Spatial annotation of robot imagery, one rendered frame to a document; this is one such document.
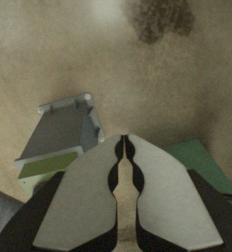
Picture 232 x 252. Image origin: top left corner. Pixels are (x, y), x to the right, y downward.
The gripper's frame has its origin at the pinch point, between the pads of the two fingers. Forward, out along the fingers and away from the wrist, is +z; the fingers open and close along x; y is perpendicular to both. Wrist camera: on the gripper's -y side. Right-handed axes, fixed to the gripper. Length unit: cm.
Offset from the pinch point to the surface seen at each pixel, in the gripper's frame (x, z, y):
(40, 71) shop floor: -49, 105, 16
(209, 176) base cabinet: 53, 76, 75
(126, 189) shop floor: 3, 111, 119
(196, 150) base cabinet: 53, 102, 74
